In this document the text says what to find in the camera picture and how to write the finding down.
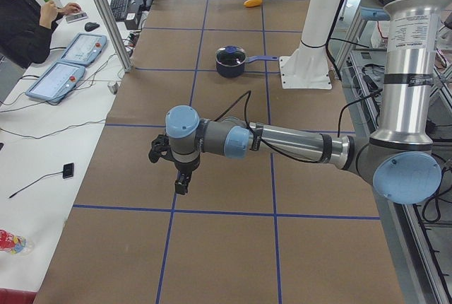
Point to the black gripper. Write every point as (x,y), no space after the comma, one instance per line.
(186,167)

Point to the dark blue saucepan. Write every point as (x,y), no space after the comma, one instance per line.
(235,71)

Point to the glass pot lid blue knob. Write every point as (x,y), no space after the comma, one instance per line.
(230,55)

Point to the yellow corn cob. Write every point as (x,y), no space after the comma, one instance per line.
(252,3)

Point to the brown paper table cover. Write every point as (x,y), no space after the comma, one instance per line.
(254,227)

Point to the small black square device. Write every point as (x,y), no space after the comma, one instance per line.
(68,170)

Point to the lower blue teach pendant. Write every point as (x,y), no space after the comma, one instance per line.
(56,82)

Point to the blue teach pendant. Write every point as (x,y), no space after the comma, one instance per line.
(56,82)
(84,49)

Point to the upper blue teach pendant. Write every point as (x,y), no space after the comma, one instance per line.
(84,49)

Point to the red patterned plastic bag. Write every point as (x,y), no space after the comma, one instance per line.
(15,244)

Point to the black computer mouse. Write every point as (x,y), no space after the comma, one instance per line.
(91,26)

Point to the black keyboard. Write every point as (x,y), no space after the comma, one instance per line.
(119,9)

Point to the grey calculator device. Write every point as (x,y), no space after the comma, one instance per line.
(76,17)

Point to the person in black sweater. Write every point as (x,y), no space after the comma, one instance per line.
(27,28)

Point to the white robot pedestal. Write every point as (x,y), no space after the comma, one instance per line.
(307,67)

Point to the aluminium frame post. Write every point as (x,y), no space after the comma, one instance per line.
(114,34)

